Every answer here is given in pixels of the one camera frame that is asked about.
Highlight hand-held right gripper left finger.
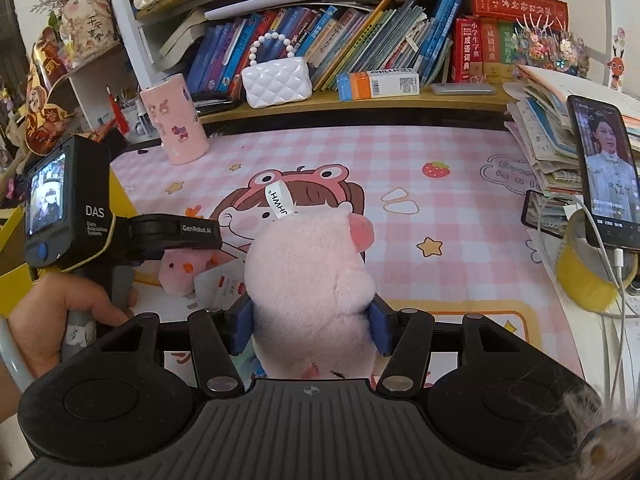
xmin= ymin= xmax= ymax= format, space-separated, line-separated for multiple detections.
xmin=100 ymin=294 xmax=257 ymax=395

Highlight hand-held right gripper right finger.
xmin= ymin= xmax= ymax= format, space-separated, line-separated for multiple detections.
xmin=367 ymin=294 xmax=521 ymax=396

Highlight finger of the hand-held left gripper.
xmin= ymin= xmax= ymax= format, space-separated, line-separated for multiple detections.
xmin=131 ymin=213 xmax=221 ymax=235

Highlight yellow cardboard box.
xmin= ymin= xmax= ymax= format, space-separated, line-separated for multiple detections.
xmin=0 ymin=169 xmax=137 ymax=323

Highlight small white red-labelled box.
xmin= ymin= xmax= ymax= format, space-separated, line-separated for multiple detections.
xmin=194 ymin=259 xmax=249 ymax=312

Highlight pink chick plush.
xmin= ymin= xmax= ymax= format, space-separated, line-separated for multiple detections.
xmin=158 ymin=249 xmax=221 ymax=297

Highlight pink pig plush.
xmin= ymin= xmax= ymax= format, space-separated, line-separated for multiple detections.
xmin=244 ymin=180 xmax=379 ymax=382

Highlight person's left forearm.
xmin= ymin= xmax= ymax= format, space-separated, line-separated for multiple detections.
xmin=0 ymin=316 xmax=37 ymax=418

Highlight person's left hand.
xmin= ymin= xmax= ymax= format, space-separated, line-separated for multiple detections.
xmin=9 ymin=271 xmax=137 ymax=380

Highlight pink checked table mat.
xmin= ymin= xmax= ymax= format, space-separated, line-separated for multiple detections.
xmin=107 ymin=125 xmax=601 ymax=386

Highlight pink cylindrical pen holder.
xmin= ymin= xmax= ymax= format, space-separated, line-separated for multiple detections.
xmin=139 ymin=72 xmax=211 ymax=166

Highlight pen cups with pens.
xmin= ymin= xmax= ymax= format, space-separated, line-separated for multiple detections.
xmin=102 ymin=85 xmax=151 ymax=137

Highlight red tassel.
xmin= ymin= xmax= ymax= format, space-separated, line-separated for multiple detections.
xmin=105 ymin=85 xmax=126 ymax=133

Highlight red gold paper decoration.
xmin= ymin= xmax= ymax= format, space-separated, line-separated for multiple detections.
xmin=24 ymin=25 xmax=78 ymax=157

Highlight white quilted handbag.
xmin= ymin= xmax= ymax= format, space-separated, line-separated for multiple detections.
xmin=241 ymin=31 xmax=314 ymax=110

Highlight dark slim phone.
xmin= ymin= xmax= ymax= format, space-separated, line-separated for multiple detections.
xmin=521 ymin=189 xmax=568 ymax=242

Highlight beige thick books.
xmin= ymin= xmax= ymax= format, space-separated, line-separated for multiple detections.
xmin=159 ymin=7 xmax=210 ymax=72

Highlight white shelf unit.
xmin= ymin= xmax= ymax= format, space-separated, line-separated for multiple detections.
xmin=65 ymin=0 xmax=166 ymax=146

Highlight beige plush doll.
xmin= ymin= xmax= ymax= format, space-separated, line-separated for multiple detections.
xmin=59 ymin=0 xmax=122 ymax=70

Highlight yellow tape roll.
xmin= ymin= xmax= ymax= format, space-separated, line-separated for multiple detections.
xmin=556 ymin=207 xmax=640 ymax=314

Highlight wooden bookshelf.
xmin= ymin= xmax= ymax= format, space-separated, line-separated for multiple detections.
xmin=132 ymin=0 xmax=606 ymax=126

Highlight fuzzy grey cuff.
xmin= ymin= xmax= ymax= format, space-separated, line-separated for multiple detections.
xmin=560 ymin=385 xmax=640 ymax=480

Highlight orange blue carton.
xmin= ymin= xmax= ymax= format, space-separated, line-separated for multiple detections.
xmin=336 ymin=69 xmax=421 ymax=102

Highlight long white tube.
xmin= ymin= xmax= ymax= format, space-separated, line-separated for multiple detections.
xmin=204 ymin=0 xmax=369 ymax=22

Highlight flat grey case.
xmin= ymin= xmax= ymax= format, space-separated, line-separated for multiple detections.
xmin=430 ymin=81 xmax=497 ymax=97

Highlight stack of books and papers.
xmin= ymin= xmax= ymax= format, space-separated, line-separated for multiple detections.
xmin=504 ymin=62 xmax=640 ymax=241

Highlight row of blue spined books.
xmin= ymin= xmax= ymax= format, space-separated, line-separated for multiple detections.
xmin=185 ymin=0 xmax=463 ymax=96

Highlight black smartphone with lit screen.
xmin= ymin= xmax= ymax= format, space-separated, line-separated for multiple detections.
xmin=566 ymin=94 xmax=640 ymax=252

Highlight glittery hair ornament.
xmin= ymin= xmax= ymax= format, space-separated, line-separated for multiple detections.
xmin=514 ymin=12 xmax=591 ymax=80

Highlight wide red boxed book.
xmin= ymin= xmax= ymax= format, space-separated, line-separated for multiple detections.
xmin=467 ymin=0 xmax=570 ymax=22

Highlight white cable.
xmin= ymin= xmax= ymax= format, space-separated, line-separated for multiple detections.
xmin=530 ymin=195 xmax=640 ymax=413

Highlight cartoon wall sticker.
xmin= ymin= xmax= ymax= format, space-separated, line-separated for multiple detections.
xmin=606 ymin=26 xmax=629 ymax=92

